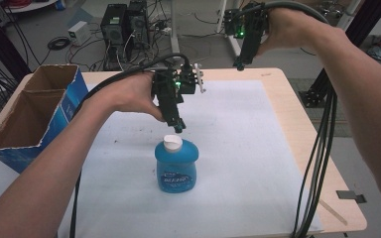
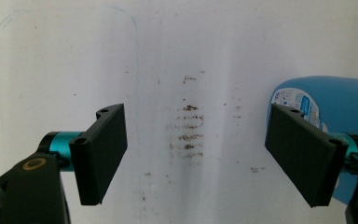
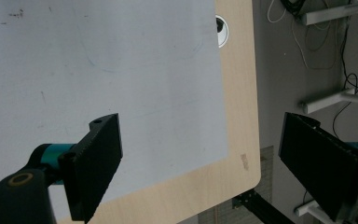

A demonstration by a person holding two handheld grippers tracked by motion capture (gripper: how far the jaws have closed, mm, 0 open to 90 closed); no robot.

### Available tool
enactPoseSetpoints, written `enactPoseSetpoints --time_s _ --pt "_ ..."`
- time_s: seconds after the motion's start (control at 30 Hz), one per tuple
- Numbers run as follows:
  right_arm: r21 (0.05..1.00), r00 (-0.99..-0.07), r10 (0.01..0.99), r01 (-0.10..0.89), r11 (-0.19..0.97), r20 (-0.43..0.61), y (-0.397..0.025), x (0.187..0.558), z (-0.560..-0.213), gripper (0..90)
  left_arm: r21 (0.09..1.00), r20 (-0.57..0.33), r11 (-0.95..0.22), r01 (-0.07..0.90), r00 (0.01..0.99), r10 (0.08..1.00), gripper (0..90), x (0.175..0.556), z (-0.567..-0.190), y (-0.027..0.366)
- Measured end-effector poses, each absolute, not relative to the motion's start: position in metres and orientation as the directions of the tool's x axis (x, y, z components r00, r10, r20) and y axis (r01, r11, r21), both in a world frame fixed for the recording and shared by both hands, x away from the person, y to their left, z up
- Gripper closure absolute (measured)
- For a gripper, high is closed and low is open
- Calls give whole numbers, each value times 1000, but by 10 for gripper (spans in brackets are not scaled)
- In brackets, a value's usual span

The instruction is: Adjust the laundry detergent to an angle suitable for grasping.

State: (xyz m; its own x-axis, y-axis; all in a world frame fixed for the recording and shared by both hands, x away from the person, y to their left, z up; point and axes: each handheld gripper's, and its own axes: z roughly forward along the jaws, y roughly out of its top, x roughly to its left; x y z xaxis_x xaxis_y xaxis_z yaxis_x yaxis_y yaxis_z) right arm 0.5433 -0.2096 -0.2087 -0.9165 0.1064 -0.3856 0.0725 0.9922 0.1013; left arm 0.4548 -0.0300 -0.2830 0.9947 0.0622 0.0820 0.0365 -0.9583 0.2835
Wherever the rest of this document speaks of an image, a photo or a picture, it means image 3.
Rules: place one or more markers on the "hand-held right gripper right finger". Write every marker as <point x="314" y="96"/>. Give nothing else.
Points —
<point x="320" y="161"/>

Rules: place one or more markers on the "white metal stand foot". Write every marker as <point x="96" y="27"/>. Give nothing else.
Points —
<point x="313" y="211"/>
<point x="332" y="14"/>
<point x="335" y="100"/>

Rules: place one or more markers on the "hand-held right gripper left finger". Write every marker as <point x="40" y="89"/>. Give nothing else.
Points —
<point x="90" y="165"/>

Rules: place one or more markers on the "black metal table frame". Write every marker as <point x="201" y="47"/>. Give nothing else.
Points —
<point x="261" y="208"/>

